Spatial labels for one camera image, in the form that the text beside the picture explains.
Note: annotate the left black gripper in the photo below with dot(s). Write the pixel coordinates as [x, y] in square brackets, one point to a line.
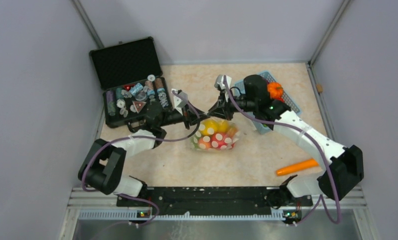
[193, 117]

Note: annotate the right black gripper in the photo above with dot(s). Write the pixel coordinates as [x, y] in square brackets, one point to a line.
[221, 109]

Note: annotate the small yellow toy lemon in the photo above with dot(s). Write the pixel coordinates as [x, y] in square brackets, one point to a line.
[223, 126]

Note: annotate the clear dotted zip bag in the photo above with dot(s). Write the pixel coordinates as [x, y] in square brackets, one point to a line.
[233, 133]

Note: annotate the red toy apple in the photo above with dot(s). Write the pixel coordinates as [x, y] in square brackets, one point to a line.
[215, 142]

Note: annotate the blue perforated plastic basket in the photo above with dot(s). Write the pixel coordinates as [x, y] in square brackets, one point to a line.
[286, 98]

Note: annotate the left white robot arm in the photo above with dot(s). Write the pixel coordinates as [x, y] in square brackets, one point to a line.
[102, 169]

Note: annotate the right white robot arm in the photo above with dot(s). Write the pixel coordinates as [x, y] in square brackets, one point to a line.
[342, 167]

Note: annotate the orange toy pumpkin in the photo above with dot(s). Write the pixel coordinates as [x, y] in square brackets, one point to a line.
[275, 90]

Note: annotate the black poker chip case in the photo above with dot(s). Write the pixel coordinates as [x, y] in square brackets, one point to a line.
[131, 77]

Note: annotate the orange toy carrot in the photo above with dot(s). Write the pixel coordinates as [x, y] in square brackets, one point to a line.
[300, 166]

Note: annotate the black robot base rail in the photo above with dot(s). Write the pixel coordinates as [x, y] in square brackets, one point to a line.
[217, 201]

